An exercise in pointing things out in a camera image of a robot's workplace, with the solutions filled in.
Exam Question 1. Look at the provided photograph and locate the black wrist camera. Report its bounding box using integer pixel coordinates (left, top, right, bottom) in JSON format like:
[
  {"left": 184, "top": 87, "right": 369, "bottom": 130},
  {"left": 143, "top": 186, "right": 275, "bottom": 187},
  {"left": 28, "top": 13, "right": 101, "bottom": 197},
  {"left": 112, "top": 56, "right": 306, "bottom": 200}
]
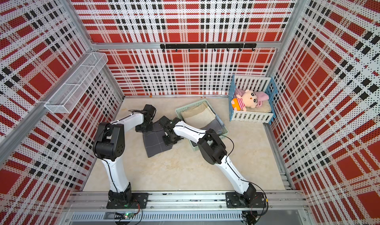
[
  {"left": 143, "top": 104, "right": 156, "bottom": 118},
  {"left": 158, "top": 116, "right": 171, "bottom": 129}
]

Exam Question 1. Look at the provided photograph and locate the green perforated plastic basket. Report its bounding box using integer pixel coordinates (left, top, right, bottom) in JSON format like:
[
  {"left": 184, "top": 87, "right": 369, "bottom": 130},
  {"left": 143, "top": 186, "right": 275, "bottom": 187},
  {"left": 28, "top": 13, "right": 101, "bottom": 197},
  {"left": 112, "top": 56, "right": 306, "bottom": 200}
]
[{"left": 176, "top": 99, "right": 228, "bottom": 139}]

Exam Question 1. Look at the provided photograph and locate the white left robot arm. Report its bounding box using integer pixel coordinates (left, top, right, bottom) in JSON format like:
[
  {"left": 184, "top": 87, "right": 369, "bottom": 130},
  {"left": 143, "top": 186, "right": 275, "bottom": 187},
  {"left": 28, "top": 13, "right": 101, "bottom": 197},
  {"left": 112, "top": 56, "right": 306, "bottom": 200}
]
[{"left": 93, "top": 110, "right": 155, "bottom": 204}]

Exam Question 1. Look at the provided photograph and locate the black wall hook rail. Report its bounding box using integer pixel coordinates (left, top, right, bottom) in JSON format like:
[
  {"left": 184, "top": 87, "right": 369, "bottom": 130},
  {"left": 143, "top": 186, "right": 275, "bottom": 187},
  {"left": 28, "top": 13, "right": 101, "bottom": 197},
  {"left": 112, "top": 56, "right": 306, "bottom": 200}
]
[{"left": 160, "top": 43, "right": 257, "bottom": 51}]

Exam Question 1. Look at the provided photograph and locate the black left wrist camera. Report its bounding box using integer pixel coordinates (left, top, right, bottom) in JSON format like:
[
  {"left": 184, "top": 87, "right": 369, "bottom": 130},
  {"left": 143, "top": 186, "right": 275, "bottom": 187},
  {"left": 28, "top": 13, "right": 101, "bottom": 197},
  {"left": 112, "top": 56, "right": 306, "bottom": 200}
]
[{"left": 143, "top": 104, "right": 156, "bottom": 118}]

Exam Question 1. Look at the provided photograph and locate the beige and grey pillowcase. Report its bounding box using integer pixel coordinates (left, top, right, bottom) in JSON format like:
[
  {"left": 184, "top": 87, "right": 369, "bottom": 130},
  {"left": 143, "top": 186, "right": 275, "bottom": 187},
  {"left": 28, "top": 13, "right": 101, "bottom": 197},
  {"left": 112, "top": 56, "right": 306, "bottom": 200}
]
[{"left": 180, "top": 102, "right": 224, "bottom": 134}]

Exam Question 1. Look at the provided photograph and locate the blue white toy crib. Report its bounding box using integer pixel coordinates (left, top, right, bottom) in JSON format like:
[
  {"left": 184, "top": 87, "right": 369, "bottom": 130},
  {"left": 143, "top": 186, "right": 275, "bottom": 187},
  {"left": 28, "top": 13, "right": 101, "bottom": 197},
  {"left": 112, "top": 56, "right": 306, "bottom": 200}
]
[{"left": 228, "top": 74, "right": 278, "bottom": 125}]

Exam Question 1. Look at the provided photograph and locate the small green circuit board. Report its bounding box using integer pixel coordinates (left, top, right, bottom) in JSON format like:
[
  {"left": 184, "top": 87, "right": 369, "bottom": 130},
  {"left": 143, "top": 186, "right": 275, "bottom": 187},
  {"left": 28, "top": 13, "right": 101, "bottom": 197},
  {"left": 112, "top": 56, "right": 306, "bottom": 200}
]
[{"left": 114, "top": 213, "right": 135, "bottom": 220}]

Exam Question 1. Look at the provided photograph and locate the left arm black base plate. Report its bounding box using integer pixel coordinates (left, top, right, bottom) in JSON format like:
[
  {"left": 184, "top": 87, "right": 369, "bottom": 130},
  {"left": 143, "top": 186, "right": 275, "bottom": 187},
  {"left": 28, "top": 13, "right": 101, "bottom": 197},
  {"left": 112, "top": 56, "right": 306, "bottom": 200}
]
[{"left": 106, "top": 193, "right": 149, "bottom": 209}]

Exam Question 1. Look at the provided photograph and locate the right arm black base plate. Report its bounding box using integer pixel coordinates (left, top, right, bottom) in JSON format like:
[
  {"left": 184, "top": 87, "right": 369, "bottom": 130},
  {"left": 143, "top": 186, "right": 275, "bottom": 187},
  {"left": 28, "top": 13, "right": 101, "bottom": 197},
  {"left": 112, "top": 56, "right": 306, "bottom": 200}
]
[{"left": 225, "top": 192, "right": 266, "bottom": 208}]

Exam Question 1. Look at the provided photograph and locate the dark grey checked pillowcase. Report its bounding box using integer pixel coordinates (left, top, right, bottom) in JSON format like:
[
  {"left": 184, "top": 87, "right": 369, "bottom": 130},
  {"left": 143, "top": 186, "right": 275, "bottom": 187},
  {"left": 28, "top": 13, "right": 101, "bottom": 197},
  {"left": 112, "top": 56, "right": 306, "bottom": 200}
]
[{"left": 142, "top": 121, "right": 173, "bottom": 158}]

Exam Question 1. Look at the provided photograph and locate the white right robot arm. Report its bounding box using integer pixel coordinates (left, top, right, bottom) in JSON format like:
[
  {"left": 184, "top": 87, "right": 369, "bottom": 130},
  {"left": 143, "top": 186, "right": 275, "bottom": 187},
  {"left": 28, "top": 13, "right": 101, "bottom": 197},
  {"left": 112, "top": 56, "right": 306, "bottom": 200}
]
[{"left": 159, "top": 116, "right": 256, "bottom": 206}]

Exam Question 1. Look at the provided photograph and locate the cream fluffy crib mattress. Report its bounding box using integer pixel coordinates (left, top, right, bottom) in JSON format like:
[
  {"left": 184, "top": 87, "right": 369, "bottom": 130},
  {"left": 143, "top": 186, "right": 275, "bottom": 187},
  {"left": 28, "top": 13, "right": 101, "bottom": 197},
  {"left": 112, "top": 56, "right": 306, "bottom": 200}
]
[{"left": 236, "top": 89, "right": 273, "bottom": 114}]

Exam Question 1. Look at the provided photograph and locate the aluminium front rail frame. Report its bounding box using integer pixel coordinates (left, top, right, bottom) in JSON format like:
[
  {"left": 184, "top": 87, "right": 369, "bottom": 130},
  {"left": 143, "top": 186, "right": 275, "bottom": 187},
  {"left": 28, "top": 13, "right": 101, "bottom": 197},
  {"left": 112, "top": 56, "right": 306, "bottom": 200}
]
[{"left": 59, "top": 190, "right": 315, "bottom": 225}]

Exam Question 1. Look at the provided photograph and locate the pink plush doll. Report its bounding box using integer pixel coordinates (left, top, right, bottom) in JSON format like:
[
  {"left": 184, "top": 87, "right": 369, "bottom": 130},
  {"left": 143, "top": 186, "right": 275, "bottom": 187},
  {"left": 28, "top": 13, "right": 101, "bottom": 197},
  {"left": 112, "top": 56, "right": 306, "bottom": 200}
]
[{"left": 231, "top": 89, "right": 270, "bottom": 112}]

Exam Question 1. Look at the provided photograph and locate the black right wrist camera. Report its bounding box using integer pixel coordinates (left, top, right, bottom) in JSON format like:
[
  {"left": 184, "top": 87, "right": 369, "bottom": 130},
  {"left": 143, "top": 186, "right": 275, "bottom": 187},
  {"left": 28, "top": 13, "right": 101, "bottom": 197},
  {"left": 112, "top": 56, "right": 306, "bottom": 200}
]
[{"left": 158, "top": 116, "right": 171, "bottom": 129}]

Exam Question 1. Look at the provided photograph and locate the white wire mesh shelf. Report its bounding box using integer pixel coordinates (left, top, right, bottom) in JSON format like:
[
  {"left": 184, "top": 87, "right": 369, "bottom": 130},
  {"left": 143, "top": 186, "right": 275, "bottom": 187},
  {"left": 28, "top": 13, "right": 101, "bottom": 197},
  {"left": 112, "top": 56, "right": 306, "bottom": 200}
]
[{"left": 45, "top": 52, "right": 107, "bottom": 114}]

